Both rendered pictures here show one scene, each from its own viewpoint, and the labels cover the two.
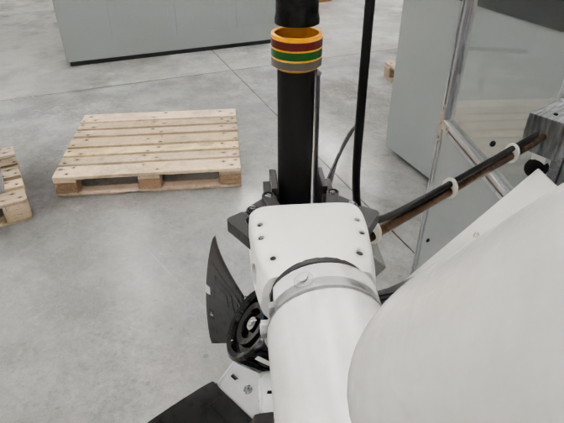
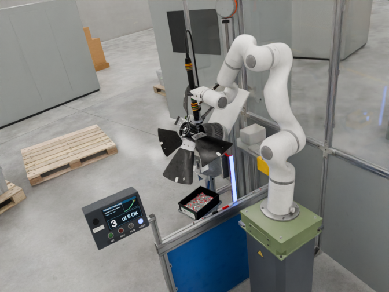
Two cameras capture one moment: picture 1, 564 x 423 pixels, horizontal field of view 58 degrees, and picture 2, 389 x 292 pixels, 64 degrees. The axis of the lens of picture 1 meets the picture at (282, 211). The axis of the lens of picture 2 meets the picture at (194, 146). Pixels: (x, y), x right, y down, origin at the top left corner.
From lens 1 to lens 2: 1.46 m
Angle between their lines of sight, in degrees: 19
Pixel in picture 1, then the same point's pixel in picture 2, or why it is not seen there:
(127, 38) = (15, 110)
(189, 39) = (49, 102)
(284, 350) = (206, 95)
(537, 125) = not seen: hidden behind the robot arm
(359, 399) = (219, 79)
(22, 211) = (21, 195)
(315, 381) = (212, 94)
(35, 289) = (52, 218)
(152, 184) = (77, 164)
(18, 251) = (30, 210)
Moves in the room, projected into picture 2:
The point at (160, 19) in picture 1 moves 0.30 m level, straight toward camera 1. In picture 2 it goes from (31, 97) to (35, 99)
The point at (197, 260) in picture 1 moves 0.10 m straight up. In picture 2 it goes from (117, 183) to (115, 176)
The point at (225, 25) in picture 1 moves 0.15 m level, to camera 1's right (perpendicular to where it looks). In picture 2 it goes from (66, 91) to (73, 89)
